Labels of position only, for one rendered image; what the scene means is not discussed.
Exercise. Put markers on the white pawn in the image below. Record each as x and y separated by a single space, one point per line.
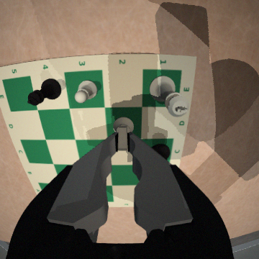
86 90

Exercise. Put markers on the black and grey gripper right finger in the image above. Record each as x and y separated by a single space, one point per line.
166 198

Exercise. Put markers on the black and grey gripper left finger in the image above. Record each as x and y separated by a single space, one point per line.
75 199

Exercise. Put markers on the green and cream chessboard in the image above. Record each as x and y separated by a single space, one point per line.
58 132

